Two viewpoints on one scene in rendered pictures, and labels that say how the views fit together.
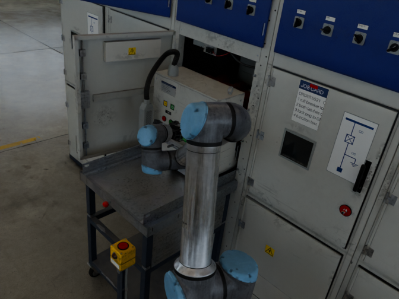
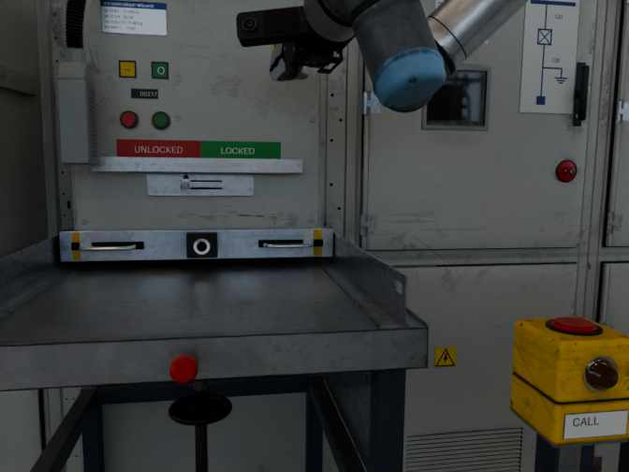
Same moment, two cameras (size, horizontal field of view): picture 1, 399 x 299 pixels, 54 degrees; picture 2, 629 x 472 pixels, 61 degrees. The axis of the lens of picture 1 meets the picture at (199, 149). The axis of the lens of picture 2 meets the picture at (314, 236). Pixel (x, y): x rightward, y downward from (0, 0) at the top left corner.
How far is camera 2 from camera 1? 1.75 m
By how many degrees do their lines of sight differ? 53
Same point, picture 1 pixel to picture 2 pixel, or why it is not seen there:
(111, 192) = (155, 331)
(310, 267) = not seen: hidden behind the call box
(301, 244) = (507, 292)
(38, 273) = not seen: outside the picture
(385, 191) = (607, 107)
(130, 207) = (290, 325)
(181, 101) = (195, 41)
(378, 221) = (616, 159)
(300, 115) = not seen: hidden behind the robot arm
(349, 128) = (540, 17)
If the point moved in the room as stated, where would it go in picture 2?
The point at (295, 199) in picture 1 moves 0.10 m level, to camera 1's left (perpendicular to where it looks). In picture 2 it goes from (475, 205) to (459, 207)
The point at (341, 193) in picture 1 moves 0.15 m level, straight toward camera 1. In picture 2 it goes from (553, 143) to (607, 141)
